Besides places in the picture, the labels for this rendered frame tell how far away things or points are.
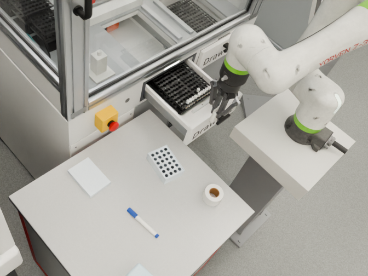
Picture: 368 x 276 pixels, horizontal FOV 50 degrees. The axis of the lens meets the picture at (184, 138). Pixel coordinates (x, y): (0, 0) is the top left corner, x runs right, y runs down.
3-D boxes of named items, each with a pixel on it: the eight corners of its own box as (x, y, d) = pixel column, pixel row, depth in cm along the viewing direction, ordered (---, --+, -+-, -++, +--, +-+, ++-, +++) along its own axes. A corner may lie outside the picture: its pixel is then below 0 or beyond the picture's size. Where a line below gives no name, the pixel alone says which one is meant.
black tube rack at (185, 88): (209, 98, 159) (213, 88, 154) (179, 119, 150) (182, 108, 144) (172, 64, 165) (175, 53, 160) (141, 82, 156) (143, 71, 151)
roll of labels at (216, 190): (223, 205, 141) (226, 200, 138) (205, 207, 139) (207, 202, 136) (217, 187, 145) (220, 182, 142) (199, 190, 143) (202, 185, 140)
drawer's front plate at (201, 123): (234, 110, 160) (243, 93, 152) (185, 146, 145) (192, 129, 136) (231, 107, 161) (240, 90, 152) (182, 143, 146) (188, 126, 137)
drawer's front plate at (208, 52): (239, 46, 184) (247, 28, 175) (197, 71, 168) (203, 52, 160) (236, 44, 184) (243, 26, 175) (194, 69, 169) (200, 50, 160)
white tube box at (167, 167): (182, 175, 145) (184, 170, 142) (164, 184, 141) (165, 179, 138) (165, 149, 149) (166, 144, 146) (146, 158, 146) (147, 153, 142)
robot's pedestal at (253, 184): (270, 216, 231) (339, 146, 169) (239, 248, 215) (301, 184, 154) (234, 180, 239) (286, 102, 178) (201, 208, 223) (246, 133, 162)
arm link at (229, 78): (259, 65, 122) (238, 48, 125) (236, 81, 116) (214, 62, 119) (253, 79, 127) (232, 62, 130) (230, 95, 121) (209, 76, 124)
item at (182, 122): (229, 107, 159) (234, 97, 154) (186, 138, 145) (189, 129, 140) (163, 47, 170) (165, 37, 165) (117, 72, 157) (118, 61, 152)
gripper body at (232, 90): (215, 73, 125) (207, 92, 132) (234, 90, 122) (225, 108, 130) (230, 64, 129) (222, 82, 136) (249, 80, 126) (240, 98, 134)
